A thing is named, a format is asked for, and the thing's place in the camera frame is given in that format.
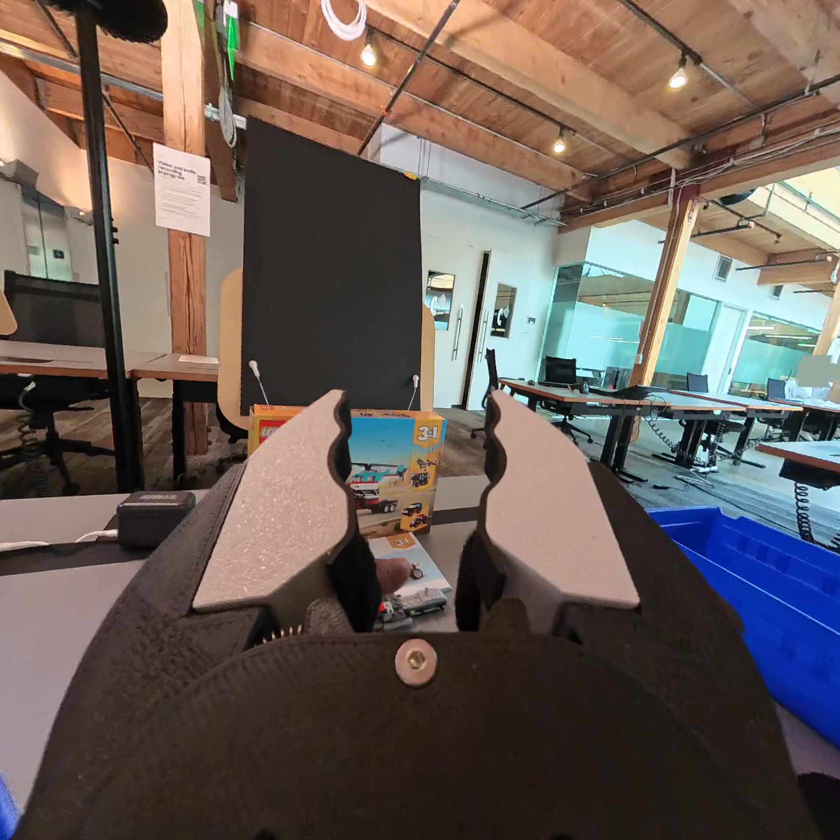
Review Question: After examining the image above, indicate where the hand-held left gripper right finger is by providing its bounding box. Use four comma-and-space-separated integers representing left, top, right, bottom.
454, 390, 641, 634

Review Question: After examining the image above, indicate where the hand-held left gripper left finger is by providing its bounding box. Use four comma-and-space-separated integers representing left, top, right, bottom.
192, 389, 383, 634

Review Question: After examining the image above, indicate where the blue plastic bin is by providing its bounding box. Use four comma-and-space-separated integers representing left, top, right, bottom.
646, 507, 840, 750

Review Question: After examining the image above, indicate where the person's left hand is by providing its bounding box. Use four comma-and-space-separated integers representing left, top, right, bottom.
374, 556, 412, 608

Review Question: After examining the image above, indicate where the dark grey box device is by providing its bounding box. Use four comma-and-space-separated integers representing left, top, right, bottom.
116, 490, 196, 552

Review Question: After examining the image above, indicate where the long wooden office table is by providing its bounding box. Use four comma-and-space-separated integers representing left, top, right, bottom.
497, 377, 807, 483

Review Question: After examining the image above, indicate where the toy brick set box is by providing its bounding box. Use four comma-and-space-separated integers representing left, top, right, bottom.
248, 403, 448, 537

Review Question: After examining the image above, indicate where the black office chair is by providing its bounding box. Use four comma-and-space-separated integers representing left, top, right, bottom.
543, 356, 595, 446
470, 348, 503, 450

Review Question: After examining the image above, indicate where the closed instruction booklet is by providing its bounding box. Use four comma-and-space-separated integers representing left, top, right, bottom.
366, 533, 454, 595

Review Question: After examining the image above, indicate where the toy brick truck model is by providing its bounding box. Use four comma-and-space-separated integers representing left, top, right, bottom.
374, 586, 450, 632

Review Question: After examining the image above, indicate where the white door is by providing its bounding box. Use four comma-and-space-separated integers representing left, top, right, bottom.
420, 249, 492, 412

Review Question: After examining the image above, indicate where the black backdrop panel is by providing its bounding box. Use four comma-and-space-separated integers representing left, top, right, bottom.
240, 118, 422, 416

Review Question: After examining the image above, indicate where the black light stand pole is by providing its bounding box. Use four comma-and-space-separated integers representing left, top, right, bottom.
38, 0, 169, 494

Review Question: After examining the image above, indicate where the black computer monitor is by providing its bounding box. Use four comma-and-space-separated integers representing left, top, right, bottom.
3, 269, 107, 349

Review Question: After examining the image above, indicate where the white paper notice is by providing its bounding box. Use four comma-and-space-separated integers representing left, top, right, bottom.
152, 142, 212, 238

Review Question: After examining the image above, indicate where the wooden support post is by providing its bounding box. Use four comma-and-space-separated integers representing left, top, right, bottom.
629, 187, 702, 388
160, 0, 212, 457

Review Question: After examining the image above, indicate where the white cable coil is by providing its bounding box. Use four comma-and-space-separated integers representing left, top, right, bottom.
319, 0, 368, 42

